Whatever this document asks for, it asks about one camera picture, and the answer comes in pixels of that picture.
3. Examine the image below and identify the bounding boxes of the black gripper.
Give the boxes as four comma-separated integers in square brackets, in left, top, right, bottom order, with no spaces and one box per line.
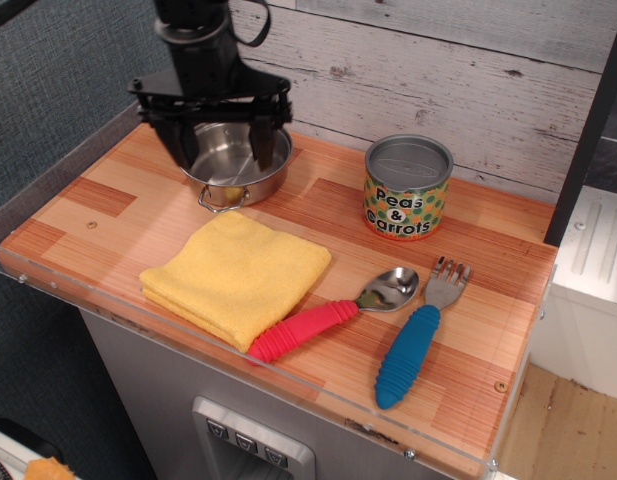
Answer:
[128,29,292,172]

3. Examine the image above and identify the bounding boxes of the silver metal pot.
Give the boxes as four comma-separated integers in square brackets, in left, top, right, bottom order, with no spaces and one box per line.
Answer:
[184,123,293,213]

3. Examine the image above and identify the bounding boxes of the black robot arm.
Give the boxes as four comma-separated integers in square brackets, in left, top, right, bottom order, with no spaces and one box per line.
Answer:
[129,1,292,171]

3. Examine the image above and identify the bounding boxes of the yellow folded rag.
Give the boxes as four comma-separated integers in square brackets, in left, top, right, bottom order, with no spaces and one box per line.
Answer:
[139,211,331,353]

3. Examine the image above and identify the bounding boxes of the peas and carrots can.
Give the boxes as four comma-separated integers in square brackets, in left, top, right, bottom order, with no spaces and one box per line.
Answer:
[363,134,454,241]

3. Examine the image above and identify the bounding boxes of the grey toy fridge cabinet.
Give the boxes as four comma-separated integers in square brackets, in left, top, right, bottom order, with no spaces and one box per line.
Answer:
[81,311,444,479]

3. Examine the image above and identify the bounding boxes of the silver dispenser button panel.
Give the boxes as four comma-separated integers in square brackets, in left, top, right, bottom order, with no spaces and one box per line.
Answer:
[192,396,316,479]

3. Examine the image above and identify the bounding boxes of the orange object bottom left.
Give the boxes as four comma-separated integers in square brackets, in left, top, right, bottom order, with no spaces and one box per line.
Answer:
[24,457,77,480]

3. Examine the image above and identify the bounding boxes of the clear acrylic guard rail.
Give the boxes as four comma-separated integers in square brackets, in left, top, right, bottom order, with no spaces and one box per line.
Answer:
[0,112,556,479]

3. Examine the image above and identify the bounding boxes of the red handled spoon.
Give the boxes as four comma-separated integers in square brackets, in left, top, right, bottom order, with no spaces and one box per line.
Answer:
[248,267,419,363]

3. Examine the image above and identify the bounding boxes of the black braided cable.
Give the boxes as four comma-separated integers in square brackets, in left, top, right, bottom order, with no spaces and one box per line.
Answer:
[0,0,39,34]

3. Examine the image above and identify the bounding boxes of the blue handled fork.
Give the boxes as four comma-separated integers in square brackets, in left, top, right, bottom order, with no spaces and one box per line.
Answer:
[374,257,471,410]

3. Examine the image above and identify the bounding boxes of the black vertical post right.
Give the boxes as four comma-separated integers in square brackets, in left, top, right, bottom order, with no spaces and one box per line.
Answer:
[543,0,617,247]

